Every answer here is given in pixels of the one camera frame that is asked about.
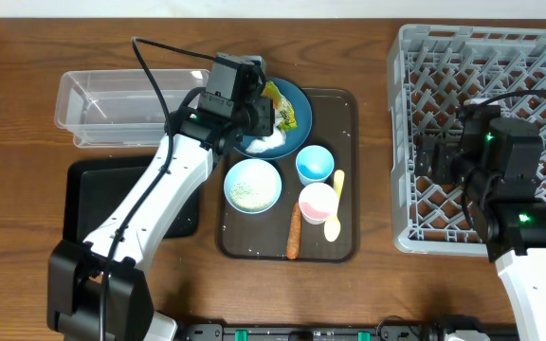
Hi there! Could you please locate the white pink cup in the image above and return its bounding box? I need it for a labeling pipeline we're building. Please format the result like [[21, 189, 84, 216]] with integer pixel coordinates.
[[299, 183, 339, 225]]

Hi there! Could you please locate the dark blue plate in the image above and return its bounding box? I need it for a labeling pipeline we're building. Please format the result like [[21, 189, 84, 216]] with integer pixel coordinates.
[[235, 78, 313, 160]]

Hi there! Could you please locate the orange carrot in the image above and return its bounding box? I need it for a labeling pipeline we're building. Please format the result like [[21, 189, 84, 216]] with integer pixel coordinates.
[[286, 203, 301, 260]]

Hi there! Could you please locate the black waste bin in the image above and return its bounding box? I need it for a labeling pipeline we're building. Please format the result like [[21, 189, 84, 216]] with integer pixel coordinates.
[[62, 154, 201, 247]]

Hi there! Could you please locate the light blue cup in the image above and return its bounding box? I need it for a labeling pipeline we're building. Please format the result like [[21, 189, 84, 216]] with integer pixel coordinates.
[[295, 145, 335, 186]]

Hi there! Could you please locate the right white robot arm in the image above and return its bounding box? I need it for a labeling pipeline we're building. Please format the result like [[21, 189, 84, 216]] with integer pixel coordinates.
[[415, 100, 546, 340]]

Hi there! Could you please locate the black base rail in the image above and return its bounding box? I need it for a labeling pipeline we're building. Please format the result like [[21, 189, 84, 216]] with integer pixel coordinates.
[[175, 315, 519, 341]]

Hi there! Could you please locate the white tissue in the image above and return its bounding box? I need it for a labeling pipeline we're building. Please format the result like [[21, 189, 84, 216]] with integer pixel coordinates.
[[246, 127, 286, 154]]

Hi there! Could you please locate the light blue rice bowl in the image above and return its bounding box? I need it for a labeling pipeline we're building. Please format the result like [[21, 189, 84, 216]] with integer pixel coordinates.
[[223, 159, 282, 214]]

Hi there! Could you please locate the yellow plastic spoon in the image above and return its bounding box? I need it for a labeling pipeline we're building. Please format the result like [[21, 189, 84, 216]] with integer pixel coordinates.
[[324, 170, 345, 242]]

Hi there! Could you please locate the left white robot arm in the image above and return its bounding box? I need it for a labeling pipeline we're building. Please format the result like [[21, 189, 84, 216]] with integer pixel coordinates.
[[46, 88, 274, 340]]

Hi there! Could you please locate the clear plastic waste bin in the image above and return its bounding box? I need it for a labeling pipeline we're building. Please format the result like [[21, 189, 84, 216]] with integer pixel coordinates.
[[54, 68, 212, 149]]

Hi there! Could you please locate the dark brown serving tray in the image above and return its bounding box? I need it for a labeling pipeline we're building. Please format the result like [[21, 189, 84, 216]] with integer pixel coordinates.
[[216, 88, 359, 263]]

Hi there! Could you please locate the yellow snack wrapper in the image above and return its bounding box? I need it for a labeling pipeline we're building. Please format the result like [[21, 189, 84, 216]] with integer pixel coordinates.
[[262, 81, 298, 132]]

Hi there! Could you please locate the grey dishwasher rack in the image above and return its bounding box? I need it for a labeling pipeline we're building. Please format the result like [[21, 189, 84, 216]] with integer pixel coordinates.
[[388, 25, 546, 257]]

